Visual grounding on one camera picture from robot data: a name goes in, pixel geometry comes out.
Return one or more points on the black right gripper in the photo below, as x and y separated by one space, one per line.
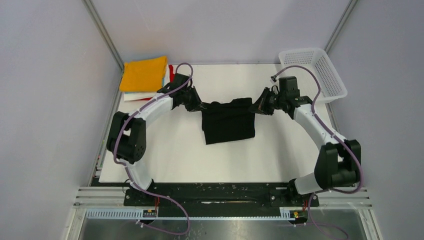
261 105

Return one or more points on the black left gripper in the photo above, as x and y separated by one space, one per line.
196 105

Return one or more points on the black t shirt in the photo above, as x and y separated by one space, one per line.
228 122

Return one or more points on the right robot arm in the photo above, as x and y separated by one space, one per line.
338 162

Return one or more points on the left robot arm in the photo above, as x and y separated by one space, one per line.
127 137

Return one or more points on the folded red t shirt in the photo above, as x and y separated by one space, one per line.
148 96

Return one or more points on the folded orange t shirt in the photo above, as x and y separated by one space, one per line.
144 75

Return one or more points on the folded white t shirt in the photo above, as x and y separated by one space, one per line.
134 96

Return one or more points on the white plastic basket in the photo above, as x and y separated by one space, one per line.
318 62

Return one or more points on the right controller box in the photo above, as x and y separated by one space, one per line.
295 214

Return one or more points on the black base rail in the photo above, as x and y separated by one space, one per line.
215 199

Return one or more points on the slotted cable duct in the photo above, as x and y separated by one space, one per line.
136 214

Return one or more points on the left aluminium frame post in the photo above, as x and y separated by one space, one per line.
97 20

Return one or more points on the aluminium frame post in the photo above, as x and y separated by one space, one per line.
97 20
340 25

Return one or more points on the right aluminium frame post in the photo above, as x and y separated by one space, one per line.
340 25

